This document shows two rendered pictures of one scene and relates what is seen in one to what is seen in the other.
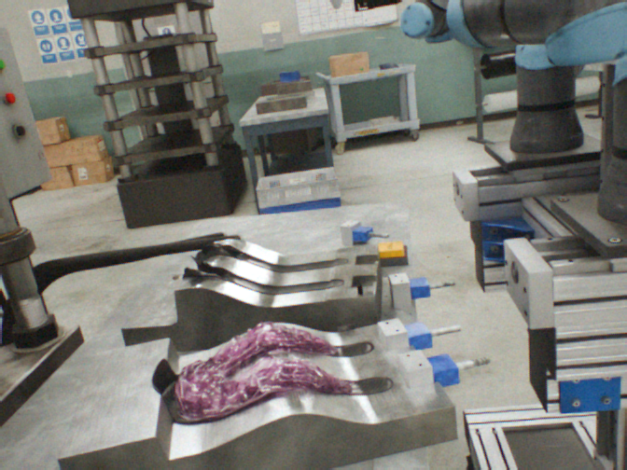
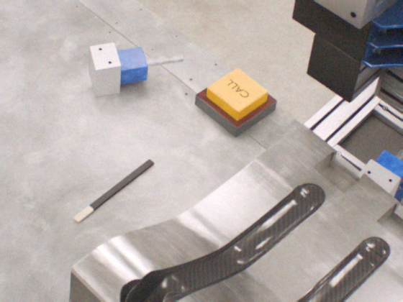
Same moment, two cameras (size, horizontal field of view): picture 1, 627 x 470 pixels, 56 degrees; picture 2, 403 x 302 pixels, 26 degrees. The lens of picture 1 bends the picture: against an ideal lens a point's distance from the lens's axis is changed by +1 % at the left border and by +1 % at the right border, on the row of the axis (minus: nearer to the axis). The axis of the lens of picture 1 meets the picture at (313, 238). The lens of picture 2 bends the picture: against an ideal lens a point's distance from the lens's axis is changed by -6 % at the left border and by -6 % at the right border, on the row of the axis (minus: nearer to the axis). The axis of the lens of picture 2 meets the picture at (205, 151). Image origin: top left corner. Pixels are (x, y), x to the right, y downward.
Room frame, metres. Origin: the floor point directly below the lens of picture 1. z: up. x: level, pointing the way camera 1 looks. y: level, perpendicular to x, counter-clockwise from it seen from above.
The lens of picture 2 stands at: (0.91, 0.61, 1.73)
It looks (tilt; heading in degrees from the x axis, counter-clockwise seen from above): 49 degrees down; 299
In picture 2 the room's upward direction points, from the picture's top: 8 degrees clockwise
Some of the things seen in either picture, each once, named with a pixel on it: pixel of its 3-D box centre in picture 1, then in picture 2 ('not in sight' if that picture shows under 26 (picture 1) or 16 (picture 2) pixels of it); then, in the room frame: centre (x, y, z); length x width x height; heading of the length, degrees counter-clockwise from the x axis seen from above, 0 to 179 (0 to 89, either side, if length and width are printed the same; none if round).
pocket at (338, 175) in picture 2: (367, 268); (337, 180); (1.12, -0.10, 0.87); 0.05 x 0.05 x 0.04; 80
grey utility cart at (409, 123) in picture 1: (368, 106); not in sight; (6.96, -0.87, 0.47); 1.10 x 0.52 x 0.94; 95
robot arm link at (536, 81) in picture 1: (546, 67); not in sight; (1.27, -0.54, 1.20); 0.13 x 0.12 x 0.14; 148
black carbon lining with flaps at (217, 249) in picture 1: (259, 267); (257, 287); (1.11, 0.12, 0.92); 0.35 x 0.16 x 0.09; 80
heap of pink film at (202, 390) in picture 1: (258, 364); not in sight; (0.76, 0.11, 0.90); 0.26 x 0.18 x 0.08; 97
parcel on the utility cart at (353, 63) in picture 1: (349, 67); not in sight; (6.98, -0.70, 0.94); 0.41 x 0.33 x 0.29; 95
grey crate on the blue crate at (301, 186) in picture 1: (298, 187); not in sight; (4.29, 0.06, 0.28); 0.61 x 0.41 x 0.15; 87
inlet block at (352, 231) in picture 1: (366, 234); (137, 64); (1.46, -0.14, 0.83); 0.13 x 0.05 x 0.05; 51
